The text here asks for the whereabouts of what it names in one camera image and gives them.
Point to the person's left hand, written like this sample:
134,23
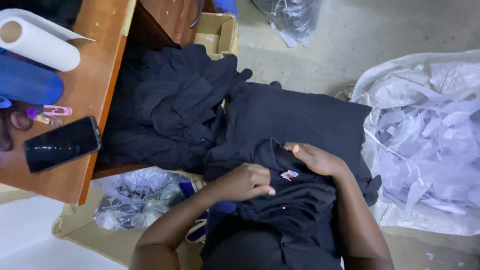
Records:
240,183

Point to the person's right hand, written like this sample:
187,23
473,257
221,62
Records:
318,159

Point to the person's left fingers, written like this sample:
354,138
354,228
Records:
262,187

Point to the black garment with small label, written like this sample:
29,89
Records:
292,150

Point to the person's dark clothing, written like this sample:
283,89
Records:
262,247

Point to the pile of black garments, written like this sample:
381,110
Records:
168,108

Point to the clear printed plastic bag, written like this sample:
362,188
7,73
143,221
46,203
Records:
138,198

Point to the white paper scrap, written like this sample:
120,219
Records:
287,38

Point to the open cardboard box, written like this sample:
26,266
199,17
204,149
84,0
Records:
219,35

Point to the large bag of paper scraps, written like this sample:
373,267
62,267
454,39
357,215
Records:
423,142

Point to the dark plastic bag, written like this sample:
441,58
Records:
290,17

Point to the wooden table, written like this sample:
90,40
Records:
86,90

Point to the black smartphone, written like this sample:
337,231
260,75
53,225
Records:
62,144

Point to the pink plastic clip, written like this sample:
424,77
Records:
58,110

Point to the small purple transparent item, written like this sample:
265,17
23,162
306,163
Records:
41,117

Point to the blue fabric roll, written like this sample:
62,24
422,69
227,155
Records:
28,80

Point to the white paper roll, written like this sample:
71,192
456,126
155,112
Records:
39,43

